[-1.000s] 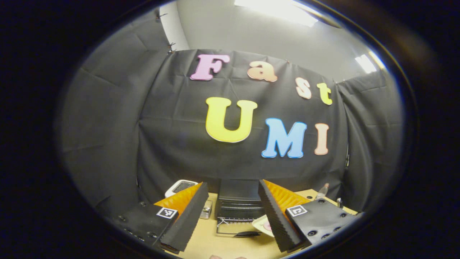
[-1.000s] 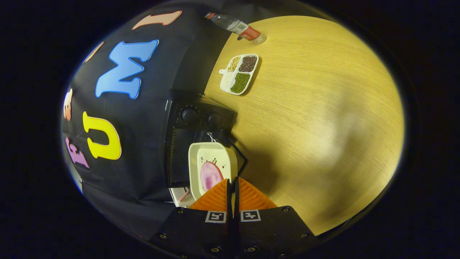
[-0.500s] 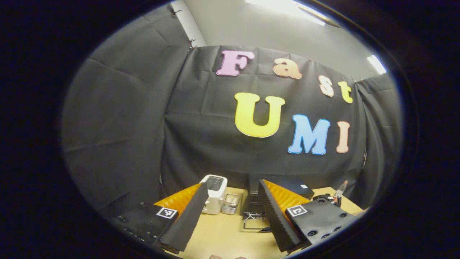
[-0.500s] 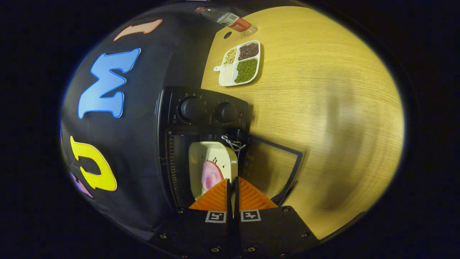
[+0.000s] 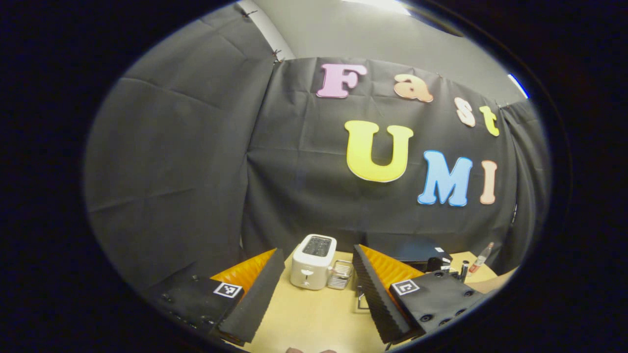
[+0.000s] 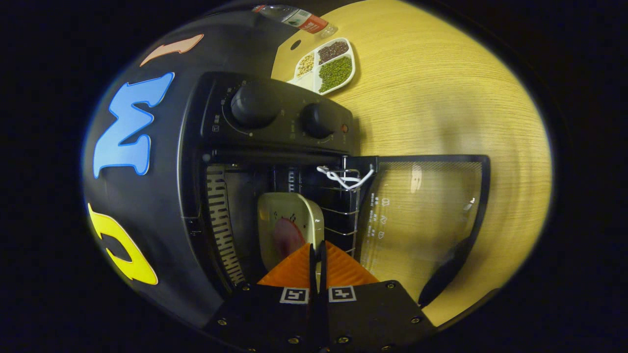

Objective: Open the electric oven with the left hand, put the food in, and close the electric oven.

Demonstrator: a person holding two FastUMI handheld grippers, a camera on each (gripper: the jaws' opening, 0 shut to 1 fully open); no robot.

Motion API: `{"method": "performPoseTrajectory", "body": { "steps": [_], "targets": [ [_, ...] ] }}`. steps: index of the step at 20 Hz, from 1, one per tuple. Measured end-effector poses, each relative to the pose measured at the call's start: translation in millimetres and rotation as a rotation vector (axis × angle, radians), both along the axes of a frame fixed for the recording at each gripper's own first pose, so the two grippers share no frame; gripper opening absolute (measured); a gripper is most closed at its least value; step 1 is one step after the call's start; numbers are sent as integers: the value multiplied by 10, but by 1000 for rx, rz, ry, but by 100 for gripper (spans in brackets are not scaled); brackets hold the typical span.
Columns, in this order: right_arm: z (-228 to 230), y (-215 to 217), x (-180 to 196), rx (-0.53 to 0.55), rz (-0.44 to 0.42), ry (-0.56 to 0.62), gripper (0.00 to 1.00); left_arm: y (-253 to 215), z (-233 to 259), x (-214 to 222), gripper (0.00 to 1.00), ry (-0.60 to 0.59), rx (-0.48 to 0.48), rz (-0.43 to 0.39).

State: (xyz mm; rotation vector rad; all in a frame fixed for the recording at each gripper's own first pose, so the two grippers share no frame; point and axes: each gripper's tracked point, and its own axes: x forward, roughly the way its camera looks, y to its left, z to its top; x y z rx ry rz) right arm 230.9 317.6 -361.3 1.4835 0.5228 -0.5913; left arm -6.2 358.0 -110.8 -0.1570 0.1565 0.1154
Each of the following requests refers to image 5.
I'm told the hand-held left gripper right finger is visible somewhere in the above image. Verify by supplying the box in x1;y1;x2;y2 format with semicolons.
352;244;487;345

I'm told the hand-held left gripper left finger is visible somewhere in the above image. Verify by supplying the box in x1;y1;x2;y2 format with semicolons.
156;248;286;345

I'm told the black electric oven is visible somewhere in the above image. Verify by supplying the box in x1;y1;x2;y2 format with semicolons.
353;234;453;313

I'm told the clear plastic bottle red label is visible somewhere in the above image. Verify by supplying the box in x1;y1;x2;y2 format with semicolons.
468;242;495;276

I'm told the white toaster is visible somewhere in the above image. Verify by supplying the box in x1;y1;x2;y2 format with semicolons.
289;234;338;291

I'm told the black backdrop cloth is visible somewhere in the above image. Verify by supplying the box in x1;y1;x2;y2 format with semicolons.
83;2;551;295

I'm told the small wire rack basket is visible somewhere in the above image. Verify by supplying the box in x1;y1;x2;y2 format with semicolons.
327;259;354;291

